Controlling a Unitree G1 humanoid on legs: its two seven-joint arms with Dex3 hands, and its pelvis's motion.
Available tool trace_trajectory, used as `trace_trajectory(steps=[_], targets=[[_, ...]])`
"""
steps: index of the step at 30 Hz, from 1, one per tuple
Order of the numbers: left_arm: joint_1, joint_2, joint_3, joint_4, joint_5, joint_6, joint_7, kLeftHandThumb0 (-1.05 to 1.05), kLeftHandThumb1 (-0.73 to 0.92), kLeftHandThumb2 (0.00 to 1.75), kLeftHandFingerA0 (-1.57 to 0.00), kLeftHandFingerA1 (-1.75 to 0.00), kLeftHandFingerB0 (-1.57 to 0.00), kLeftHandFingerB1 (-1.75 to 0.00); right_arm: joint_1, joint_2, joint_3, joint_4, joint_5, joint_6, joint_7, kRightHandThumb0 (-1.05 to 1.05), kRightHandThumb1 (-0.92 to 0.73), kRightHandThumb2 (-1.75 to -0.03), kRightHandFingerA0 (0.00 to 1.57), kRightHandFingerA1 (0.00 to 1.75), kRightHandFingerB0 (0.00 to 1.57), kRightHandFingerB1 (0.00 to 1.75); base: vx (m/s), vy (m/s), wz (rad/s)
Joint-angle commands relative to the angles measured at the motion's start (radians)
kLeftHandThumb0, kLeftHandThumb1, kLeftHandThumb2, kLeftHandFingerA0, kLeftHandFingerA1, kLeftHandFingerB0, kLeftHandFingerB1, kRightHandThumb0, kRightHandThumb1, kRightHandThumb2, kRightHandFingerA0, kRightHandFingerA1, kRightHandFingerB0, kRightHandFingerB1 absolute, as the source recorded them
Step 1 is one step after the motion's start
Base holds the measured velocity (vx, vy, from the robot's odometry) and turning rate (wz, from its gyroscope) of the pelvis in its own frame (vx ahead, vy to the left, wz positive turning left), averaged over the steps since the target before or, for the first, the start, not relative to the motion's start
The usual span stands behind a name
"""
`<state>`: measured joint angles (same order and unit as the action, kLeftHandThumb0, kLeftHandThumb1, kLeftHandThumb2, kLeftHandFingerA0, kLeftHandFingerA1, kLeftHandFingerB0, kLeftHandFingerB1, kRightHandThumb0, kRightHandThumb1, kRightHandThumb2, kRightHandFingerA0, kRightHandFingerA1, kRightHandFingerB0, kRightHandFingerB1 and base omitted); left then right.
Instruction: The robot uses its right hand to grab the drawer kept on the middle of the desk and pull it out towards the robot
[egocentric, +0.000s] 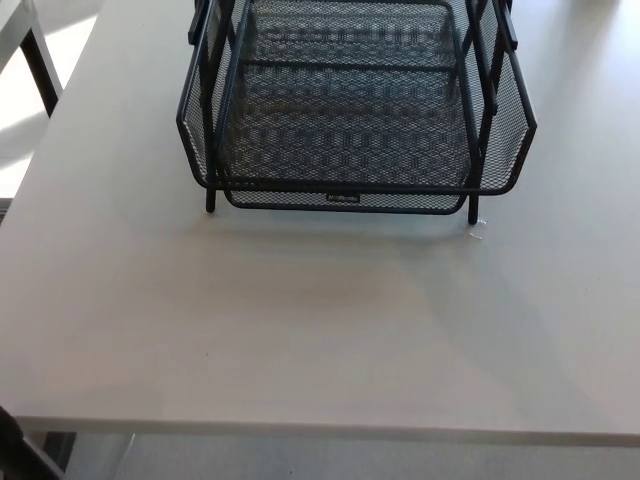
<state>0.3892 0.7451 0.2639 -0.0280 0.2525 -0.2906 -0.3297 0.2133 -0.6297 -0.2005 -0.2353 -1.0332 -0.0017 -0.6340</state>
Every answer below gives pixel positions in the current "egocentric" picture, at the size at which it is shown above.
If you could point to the dark frame under desk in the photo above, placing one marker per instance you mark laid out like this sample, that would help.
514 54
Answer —
40 462

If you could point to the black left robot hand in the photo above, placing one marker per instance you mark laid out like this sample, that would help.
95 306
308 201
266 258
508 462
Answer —
7 430

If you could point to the silver desk leg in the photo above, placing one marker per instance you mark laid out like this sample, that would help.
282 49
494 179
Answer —
130 445

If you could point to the black mesh labelled bottom tray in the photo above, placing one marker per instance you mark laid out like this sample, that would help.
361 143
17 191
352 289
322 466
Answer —
400 201

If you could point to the white side table black legs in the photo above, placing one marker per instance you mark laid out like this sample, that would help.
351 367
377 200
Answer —
42 75

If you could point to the black metal tray rack frame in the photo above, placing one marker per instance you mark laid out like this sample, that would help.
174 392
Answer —
211 197

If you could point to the black mesh drawer tray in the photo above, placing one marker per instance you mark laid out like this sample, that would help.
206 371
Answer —
350 135

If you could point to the clear tape piece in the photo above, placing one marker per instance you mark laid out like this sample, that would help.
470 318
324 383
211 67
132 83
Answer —
477 230

